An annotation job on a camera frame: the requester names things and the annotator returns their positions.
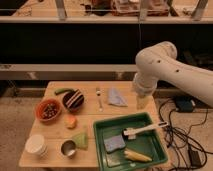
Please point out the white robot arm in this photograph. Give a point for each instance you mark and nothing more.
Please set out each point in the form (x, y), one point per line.
(159, 62)

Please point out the orange bowl with food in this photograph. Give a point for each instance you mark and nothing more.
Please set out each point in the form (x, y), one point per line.
(48, 110)

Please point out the orange fruit toy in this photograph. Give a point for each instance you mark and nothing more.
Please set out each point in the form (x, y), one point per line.
(70, 121)

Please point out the blue sponge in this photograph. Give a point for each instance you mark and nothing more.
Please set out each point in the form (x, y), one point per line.
(114, 143)

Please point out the yellow corn cob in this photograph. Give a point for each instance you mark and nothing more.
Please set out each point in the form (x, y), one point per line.
(136, 156)

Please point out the black power adapter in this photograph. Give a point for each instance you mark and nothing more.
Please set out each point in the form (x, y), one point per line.
(194, 158)

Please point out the green plastic tray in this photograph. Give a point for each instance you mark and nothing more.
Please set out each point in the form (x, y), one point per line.
(147, 143)

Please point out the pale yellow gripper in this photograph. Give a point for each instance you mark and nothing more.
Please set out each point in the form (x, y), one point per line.
(142, 101)

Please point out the brown striped bowl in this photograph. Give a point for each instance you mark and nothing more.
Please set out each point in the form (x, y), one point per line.
(73, 100)

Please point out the blue cloth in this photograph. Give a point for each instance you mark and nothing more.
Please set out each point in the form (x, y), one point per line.
(115, 98)

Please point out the white dish brush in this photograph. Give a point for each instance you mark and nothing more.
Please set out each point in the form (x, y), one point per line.
(135, 131)

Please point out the metal cup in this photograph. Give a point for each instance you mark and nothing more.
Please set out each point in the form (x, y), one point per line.
(68, 148)

